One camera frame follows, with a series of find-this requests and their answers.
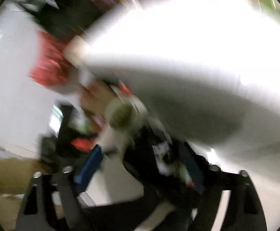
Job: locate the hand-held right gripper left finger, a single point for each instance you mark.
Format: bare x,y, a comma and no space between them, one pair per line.
89,166

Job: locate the pale round cup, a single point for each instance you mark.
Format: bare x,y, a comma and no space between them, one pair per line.
122,115

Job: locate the black trash bag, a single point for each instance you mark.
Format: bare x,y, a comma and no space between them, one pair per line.
140,154

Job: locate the red plastic bag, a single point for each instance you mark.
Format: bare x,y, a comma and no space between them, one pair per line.
48,62

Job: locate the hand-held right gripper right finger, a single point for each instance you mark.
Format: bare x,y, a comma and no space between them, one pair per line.
194,167

